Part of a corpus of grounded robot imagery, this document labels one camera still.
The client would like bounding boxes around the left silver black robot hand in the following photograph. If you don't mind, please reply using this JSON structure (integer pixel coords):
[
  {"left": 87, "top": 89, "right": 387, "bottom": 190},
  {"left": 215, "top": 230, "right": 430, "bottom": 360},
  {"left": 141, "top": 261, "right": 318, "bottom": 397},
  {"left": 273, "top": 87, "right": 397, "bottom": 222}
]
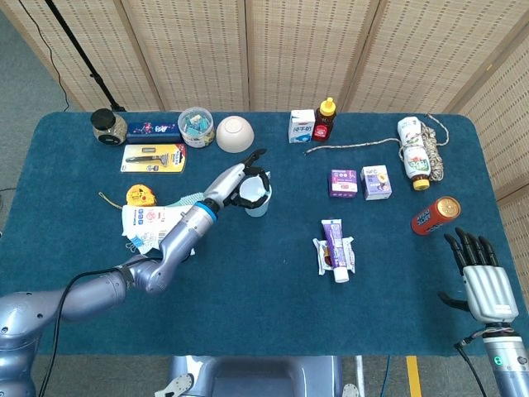
[{"left": 202, "top": 148, "right": 274, "bottom": 210}]

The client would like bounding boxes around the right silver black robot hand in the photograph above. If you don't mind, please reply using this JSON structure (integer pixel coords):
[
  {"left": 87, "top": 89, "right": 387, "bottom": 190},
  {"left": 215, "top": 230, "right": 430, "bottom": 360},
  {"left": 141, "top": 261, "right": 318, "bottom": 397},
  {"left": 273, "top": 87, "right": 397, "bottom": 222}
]
[{"left": 437, "top": 226, "right": 520, "bottom": 324}]

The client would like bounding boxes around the purple white toothpaste tube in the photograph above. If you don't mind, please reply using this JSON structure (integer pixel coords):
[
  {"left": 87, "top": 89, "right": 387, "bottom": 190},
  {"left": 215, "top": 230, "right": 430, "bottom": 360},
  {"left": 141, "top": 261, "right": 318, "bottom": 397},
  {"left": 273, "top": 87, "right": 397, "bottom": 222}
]
[{"left": 320, "top": 218, "right": 352, "bottom": 285}]

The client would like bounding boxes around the light blue plastic cup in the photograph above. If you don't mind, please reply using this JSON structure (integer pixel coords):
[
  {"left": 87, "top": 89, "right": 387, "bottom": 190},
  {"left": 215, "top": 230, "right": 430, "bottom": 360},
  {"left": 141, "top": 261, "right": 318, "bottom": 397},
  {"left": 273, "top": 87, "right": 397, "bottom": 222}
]
[{"left": 239, "top": 173, "right": 274, "bottom": 219}]

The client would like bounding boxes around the beige upturned bowl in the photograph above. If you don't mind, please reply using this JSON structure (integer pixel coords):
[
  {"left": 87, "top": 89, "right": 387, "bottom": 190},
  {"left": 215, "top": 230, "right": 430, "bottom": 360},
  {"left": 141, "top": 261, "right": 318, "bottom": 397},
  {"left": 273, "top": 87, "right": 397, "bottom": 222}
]
[{"left": 215, "top": 115, "right": 255, "bottom": 155}]

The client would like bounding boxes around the clear jar of clips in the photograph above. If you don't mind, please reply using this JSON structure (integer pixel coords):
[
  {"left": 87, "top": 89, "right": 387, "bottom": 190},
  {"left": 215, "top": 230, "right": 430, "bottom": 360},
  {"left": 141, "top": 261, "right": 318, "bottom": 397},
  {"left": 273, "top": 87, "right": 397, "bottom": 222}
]
[{"left": 177, "top": 106, "right": 216, "bottom": 148}]

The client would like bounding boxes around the razor in yellow blister pack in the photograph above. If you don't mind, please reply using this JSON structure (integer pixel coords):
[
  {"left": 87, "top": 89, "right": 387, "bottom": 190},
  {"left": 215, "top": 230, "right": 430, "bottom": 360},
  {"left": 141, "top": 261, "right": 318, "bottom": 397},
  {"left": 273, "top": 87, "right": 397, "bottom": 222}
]
[{"left": 119, "top": 142, "right": 188, "bottom": 175}]

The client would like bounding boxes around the yellow tape measure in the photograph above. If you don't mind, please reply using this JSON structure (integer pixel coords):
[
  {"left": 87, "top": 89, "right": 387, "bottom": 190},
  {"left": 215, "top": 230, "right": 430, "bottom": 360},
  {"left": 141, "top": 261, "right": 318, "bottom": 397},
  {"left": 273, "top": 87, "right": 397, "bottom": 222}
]
[{"left": 98, "top": 184, "right": 160, "bottom": 208}]

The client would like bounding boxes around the navy blue rectangular box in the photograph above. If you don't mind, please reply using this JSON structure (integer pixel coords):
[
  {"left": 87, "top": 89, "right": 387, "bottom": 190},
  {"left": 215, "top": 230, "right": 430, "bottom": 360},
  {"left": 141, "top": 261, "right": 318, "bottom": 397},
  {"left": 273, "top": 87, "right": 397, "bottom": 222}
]
[{"left": 126, "top": 121, "right": 182, "bottom": 146}]

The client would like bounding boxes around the red drink can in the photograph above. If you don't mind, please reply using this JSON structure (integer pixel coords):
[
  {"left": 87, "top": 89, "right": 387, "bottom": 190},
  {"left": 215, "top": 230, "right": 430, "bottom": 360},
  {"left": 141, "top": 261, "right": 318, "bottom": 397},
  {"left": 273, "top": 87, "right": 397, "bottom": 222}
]
[{"left": 410, "top": 195, "right": 462, "bottom": 237}]

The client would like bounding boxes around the white blue milk carton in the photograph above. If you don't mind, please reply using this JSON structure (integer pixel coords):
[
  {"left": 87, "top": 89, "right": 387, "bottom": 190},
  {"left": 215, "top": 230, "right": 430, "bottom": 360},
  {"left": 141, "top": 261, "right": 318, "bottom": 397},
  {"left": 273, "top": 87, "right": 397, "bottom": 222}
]
[{"left": 288, "top": 108, "right": 317, "bottom": 145}]

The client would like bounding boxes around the white wet wipes pack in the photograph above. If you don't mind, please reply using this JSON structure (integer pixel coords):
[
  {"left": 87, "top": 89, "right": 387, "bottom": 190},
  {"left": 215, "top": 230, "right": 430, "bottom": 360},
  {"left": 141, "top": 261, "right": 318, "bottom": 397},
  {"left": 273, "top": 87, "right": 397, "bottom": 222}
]
[{"left": 120, "top": 202, "right": 198, "bottom": 256}]

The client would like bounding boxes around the honey bear bottle yellow cap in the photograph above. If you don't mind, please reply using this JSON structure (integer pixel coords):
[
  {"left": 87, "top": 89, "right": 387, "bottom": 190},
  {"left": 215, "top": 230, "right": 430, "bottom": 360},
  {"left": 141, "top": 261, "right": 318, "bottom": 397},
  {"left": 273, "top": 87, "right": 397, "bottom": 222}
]
[{"left": 312, "top": 97, "right": 338, "bottom": 143}]

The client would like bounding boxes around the yellow floor tape strip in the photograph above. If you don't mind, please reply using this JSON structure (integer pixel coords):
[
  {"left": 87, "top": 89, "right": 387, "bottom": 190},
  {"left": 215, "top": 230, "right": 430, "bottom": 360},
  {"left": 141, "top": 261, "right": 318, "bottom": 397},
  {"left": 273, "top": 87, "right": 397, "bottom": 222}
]
[{"left": 405, "top": 355, "right": 424, "bottom": 397}]

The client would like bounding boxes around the purple cardboard box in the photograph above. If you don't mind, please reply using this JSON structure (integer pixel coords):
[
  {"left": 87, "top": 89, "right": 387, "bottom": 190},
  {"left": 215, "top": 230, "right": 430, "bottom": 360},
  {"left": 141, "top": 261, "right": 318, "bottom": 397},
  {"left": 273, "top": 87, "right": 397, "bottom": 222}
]
[{"left": 327, "top": 168, "right": 360, "bottom": 199}]

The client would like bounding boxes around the white snack packet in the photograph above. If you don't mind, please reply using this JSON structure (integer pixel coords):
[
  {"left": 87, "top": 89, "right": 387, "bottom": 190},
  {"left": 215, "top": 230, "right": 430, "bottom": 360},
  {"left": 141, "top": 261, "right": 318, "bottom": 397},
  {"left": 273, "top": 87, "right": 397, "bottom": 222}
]
[{"left": 312, "top": 235, "right": 357, "bottom": 277}]

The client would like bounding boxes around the blue table cloth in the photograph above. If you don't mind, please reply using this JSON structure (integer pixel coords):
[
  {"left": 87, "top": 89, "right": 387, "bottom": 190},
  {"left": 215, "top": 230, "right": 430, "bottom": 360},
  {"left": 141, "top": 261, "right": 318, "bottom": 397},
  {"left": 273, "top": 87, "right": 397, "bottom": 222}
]
[{"left": 0, "top": 110, "right": 529, "bottom": 358}]

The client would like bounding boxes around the glass jar with black lid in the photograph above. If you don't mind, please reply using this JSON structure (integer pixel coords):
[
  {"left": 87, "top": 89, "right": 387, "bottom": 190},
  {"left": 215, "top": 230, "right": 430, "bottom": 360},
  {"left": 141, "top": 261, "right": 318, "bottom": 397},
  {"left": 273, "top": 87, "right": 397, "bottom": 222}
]
[{"left": 89, "top": 108, "right": 128, "bottom": 147}]

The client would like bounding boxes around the bamboo folding screen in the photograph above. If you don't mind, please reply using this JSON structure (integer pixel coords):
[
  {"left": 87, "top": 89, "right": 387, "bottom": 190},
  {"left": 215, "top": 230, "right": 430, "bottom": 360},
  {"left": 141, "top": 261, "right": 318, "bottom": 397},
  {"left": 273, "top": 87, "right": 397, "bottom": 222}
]
[{"left": 0, "top": 0, "right": 529, "bottom": 200}]

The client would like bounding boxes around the white purple juice carton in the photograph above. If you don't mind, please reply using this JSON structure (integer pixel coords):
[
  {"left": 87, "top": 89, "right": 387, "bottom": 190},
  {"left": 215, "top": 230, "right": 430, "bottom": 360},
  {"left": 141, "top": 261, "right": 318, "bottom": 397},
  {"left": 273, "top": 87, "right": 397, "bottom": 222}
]
[{"left": 360, "top": 165, "right": 393, "bottom": 202}]

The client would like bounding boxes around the white label bottle yellow cap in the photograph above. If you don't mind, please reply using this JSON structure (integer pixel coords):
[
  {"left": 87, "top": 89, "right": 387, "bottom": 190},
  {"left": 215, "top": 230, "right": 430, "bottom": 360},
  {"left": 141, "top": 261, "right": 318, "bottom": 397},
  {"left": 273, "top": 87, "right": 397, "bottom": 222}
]
[{"left": 397, "top": 116, "right": 441, "bottom": 192}]

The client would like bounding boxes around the black tripod stand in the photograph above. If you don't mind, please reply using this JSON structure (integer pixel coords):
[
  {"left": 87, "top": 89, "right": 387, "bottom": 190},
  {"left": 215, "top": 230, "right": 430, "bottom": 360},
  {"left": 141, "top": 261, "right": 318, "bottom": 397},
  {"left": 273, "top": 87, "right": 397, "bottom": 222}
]
[{"left": 44, "top": 0, "right": 127, "bottom": 113}]

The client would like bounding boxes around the silver robot torso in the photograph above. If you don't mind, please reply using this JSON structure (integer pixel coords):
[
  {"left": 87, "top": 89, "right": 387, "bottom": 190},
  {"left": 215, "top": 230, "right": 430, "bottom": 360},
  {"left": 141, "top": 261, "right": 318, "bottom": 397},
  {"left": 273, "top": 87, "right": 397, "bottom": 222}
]
[{"left": 154, "top": 354, "right": 361, "bottom": 397}]

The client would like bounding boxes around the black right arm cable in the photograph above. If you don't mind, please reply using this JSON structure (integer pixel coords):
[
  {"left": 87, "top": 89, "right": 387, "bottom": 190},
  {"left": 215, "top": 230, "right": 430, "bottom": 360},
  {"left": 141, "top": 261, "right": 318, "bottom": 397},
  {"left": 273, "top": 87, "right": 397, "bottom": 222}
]
[{"left": 453, "top": 325, "right": 492, "bottom": 397}]

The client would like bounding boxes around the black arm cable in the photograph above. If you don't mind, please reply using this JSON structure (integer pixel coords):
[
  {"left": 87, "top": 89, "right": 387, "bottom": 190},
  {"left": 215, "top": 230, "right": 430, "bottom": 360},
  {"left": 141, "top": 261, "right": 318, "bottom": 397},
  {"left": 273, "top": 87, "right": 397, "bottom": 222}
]
[
  {"left": 453, "top": 325, "right": 492, "bottom": 397},
  {"left": 36, "top": 255, "right": 163, "bottom": 397}
]

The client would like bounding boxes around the braided beige rope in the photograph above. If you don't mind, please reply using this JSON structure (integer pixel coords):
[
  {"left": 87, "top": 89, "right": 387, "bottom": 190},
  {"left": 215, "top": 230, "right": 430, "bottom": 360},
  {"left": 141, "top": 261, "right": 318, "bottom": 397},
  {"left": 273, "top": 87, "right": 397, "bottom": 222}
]
[{"left": 303, "top": 112, "right": 450, "bottom": 184}]

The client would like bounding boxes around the blue floor cable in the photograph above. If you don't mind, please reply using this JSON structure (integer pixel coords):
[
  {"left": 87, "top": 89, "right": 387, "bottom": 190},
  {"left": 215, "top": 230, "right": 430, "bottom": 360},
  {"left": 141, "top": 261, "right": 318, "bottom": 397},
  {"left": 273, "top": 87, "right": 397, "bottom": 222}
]
[{"left": 379, "top": 355, "right": 392, "bottom": 397}]

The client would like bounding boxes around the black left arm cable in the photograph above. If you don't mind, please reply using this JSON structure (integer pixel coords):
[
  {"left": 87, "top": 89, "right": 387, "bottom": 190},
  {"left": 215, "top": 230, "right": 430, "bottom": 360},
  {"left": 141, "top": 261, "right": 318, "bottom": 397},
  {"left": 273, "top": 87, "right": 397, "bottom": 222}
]
[{"left": 36, "top": 255, "right": 163, "bottom": 397}]

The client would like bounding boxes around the thin black background cable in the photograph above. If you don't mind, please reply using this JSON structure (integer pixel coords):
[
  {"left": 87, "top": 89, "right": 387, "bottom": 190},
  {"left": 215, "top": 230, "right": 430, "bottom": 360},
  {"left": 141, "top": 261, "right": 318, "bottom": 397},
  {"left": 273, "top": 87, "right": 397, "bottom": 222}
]
[{"left": 16, "top": 0, "right": 72, "bottom": 112}]

